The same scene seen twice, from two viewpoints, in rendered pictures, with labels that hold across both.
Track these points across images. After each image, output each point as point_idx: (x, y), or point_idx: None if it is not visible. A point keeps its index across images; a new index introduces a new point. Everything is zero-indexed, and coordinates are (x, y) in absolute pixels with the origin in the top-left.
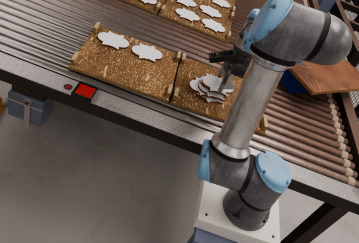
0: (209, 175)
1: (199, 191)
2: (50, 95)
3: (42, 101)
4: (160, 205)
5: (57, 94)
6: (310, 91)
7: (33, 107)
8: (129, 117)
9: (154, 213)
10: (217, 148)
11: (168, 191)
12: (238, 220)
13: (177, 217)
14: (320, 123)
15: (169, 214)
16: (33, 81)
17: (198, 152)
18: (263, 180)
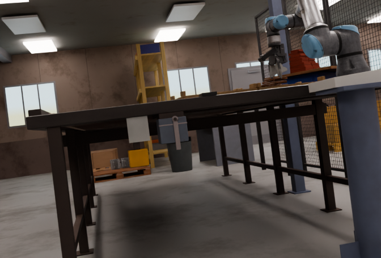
0: (318, 41)
1: (321, 88)
2: (188, 106)
3: (183, 115)
4: (301, 248)
5: (193, 101)
6: (329, 67)
7: (180, 122)
8: (245, 92)
9: (303, 252)
10: (311, 27)
11: (297, 243)
12: (354, 68)
13: (324, 246)
14: None
15: (316, 248)
16: (174, 100)
17: (300, 93)
18: (344, 29)
